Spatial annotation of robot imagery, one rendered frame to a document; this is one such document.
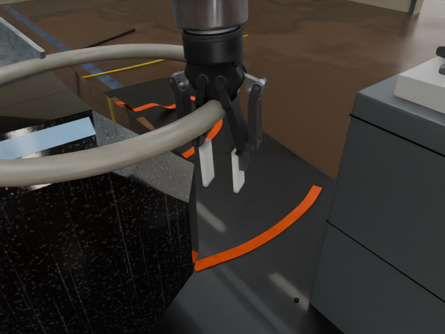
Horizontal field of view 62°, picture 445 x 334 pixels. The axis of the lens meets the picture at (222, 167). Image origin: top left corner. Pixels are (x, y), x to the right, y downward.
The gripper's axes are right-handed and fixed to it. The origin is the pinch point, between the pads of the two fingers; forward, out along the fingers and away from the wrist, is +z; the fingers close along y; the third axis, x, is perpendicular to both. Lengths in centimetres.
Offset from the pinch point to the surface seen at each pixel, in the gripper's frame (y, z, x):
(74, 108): 36.5, -1.5, -9.5
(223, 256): 26, 77, -50
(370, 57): -7, 75, -312
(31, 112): 43.0, -1.9, -4.6
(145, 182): 24.4, 15.8, -11.5
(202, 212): 44, 75, -70
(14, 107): 48.1, -2.3, -5.3
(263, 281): 8, 79, -45
